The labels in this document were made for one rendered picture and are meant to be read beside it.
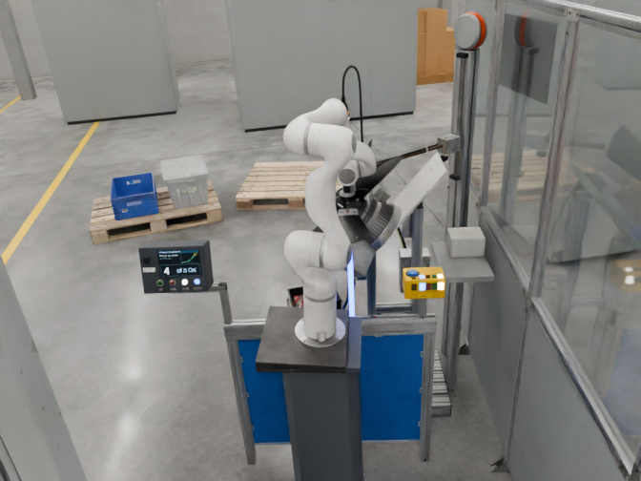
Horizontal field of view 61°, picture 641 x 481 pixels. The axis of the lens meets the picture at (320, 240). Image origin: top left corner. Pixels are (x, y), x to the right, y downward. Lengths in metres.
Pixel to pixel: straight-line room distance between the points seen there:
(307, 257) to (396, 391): 1.00
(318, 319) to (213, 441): 1.32
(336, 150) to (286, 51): 6.28
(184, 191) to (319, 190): 3.68
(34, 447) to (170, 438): 2.49
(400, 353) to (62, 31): 8.09
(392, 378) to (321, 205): 1.08
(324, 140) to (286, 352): 0.79
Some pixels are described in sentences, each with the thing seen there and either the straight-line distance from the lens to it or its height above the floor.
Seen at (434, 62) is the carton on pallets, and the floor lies 0.35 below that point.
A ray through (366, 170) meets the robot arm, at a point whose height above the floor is 1.50.
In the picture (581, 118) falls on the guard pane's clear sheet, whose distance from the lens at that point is 1.87.
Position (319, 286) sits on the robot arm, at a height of 1.22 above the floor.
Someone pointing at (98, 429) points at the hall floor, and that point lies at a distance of 3.38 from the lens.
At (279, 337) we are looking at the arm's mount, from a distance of 2.06.
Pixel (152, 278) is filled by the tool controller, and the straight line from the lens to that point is 2.26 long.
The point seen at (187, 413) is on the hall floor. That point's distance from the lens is 3.28.
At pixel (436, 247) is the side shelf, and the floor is 0.86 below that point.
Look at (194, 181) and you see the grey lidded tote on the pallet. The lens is 5.28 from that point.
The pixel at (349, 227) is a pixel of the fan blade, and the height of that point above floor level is 1.18.
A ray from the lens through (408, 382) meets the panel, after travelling 2.57.
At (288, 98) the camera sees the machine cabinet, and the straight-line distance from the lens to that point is 8.01.
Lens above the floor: 2.24
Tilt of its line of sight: 28 degrees down
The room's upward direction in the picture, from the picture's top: 4 degrees counter-clockwise
